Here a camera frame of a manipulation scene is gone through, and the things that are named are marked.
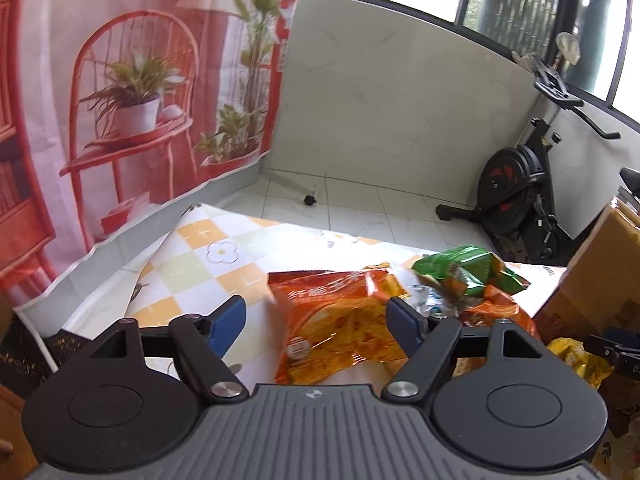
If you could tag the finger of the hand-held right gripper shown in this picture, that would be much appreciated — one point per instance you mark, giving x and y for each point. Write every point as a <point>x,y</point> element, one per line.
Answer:
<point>620,355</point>

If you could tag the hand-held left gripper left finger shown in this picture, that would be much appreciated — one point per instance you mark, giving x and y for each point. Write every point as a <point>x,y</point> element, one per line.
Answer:
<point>227,324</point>

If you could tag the black caster wheel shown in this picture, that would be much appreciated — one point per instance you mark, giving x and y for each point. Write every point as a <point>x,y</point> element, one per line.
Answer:
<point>310,200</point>

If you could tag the beige windowsill object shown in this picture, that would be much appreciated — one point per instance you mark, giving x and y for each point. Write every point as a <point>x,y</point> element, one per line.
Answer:
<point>525,59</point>

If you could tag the dark speckled mat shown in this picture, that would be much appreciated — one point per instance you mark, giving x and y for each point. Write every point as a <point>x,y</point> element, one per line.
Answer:
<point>27,347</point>

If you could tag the crumpled orange snack bag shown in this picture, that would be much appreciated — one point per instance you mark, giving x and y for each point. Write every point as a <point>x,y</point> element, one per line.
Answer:
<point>500,305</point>

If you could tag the large orange chip bag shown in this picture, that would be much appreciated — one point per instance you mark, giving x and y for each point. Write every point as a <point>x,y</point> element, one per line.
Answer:
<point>340,320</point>

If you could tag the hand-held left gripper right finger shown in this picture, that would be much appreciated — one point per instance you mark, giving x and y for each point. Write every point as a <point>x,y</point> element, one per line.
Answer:
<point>404,325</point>

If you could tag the brown wooden board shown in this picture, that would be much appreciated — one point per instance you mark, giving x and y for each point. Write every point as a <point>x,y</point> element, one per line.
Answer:
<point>10,425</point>

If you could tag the brown cardboard box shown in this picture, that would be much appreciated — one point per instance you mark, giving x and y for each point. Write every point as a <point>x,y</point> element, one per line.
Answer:
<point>600,260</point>

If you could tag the green snack bag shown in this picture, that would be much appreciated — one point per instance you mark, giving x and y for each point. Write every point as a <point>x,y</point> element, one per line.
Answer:
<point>465,262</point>

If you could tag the white round ornament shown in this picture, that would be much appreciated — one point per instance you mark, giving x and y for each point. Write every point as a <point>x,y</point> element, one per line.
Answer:
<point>568,47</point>

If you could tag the black exercise bike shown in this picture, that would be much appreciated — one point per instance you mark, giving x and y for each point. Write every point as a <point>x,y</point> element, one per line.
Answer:
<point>510,175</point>

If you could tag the checkered flower tablecloth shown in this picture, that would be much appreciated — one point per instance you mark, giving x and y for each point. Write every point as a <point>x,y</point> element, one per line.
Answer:
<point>200,260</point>

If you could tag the yellow snack bag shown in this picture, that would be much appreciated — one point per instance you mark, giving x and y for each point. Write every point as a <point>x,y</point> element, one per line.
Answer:
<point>575,357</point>

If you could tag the pink printed wall cloth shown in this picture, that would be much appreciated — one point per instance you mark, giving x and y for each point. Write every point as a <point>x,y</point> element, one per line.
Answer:
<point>50,110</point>

